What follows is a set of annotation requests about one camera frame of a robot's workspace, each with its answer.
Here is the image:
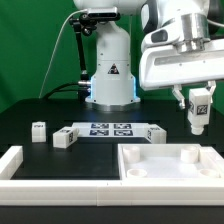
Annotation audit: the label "white cable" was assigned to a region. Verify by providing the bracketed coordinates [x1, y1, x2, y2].
[38, 9, 88, 99]

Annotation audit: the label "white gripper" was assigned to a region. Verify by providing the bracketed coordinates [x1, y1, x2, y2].
[139, 33, 224, 110]

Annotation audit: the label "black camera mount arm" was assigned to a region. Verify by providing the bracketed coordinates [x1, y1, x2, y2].
[69, 13, 96, 102]

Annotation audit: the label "white square tabletop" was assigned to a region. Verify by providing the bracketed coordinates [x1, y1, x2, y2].
[118, 144, 224, 180]

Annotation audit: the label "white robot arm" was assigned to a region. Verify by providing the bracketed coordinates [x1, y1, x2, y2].
[73, 0, 224, 110]

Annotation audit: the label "grey camera on mount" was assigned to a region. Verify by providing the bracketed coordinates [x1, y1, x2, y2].
[81, 7, 120, 22]

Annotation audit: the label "black cables at base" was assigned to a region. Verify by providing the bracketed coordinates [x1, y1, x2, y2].
[41, 82, 81, 100]

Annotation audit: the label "white U-shaped fence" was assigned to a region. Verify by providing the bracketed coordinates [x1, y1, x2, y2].
[0, 146, 224, 206]

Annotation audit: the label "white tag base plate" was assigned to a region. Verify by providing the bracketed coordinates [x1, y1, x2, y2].
[72, 122, 149, 137]

